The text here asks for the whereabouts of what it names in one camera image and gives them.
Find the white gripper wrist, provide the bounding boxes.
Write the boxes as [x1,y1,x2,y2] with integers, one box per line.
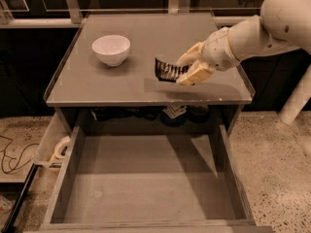
[176,27,240,85]

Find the black rxbar chocolate wrapper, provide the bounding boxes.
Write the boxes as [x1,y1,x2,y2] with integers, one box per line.
[155,58,190,83]

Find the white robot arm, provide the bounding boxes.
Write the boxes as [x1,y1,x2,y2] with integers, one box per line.
[177,0,311,85]

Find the grey cabinet with counter top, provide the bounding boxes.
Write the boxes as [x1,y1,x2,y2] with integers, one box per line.
[45,13,254,120]

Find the open grey top drawer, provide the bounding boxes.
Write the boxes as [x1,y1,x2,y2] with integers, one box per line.
[29,125,273,233]

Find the dark round container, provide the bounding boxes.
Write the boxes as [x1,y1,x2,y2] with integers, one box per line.
[188,106,210,123]

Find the black white paper packet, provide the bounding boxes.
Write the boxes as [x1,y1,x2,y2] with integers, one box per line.
[163,105,187,119]

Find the white ceramic bowl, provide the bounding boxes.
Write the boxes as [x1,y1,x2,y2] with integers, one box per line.
[91,35,131,67]

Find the dark objects on shelf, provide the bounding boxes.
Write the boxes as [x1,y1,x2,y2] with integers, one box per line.
[90,107,161,121]

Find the white tape roll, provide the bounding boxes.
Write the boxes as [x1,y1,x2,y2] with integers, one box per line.
[50,136,70,161]

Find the clear plastic side bin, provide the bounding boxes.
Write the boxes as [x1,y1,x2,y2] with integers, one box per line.
[33,114,71,168]

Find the metal frame railing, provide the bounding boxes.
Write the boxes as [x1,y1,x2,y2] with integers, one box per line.
[0,0,263,29]

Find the white cylindrical post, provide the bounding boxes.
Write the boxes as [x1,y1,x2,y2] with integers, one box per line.
[279,50,311,124]

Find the black floor cable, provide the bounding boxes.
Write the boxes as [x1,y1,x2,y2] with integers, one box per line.
[0,134,41,175]

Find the black floor rail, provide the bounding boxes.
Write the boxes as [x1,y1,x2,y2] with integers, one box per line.
[1,164,38,233]

